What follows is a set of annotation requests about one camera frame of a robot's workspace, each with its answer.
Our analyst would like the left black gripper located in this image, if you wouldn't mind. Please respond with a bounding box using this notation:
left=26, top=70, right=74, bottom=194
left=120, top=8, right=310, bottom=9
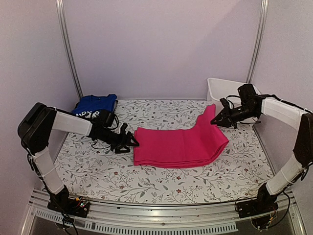
left=97, top=127, right=139, bottom=154

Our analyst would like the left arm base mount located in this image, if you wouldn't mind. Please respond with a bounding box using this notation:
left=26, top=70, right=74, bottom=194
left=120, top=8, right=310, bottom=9
left=47, top=194, right=90, bottom=218

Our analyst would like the front aluminium rail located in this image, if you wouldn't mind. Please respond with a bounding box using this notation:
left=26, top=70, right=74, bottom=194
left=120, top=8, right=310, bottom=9
left=22, top=190, right=308, bottom=235

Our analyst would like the left aluminium frame post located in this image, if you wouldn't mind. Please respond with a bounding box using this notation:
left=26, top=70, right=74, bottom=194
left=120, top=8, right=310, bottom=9
left=55, top=0, right=83, bottom=99

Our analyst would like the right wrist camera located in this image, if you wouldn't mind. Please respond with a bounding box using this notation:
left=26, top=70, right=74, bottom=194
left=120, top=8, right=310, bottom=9
left=219, top=83, right=261, bottom=111

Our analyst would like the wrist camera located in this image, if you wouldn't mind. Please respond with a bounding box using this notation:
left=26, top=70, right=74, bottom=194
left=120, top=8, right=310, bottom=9
left=219, top=83, right=261, bottom=111
left=98, top=110, right=128, bottom=134

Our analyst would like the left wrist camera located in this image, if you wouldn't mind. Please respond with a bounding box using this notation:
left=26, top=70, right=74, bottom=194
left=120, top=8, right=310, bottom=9
left=98, top=110, right=128, bottom=134

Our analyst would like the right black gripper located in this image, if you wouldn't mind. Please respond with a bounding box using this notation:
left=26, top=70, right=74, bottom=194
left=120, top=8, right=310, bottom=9
left=211, top=103, right=258, bottom=129

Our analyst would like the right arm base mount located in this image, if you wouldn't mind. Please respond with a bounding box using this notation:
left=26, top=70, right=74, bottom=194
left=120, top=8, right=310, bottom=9
left=234, top=197, right=278, bottom=231

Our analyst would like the floral tablecloth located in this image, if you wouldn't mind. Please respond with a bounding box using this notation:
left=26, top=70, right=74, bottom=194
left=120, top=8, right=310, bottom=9
left=50, top=98, right=275, bottom=204

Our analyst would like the pink garment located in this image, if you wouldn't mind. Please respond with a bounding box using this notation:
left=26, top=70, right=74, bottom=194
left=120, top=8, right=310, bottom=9
left=134, top=104, right=229, bottom=169

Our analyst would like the white plastic laundry bin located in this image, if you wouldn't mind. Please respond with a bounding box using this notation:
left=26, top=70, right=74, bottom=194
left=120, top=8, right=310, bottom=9
left=207, top=77, right=260, bottom=111

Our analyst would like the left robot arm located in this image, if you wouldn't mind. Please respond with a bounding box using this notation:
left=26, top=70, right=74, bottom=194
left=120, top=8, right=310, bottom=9
left=18, top=102, right=139, bottom=212

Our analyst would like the right aluminium frame post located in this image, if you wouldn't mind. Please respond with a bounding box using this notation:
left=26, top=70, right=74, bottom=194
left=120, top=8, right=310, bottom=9
left=246, top=0, right=269, bottom=83

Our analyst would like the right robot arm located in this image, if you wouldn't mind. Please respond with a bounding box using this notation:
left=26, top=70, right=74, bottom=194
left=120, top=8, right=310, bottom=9
left=211, top=93, right=313, bottom=213

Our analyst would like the aluminium frame post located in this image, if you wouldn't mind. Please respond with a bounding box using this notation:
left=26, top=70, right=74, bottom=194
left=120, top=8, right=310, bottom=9
left=55, top=0, right=83, bottom=99
left=246, top=0, right=269, bottom=83

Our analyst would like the blue t-shirt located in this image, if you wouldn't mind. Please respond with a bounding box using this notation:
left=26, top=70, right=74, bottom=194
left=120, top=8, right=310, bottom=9
left=71, top=94, right=117, bottom=118

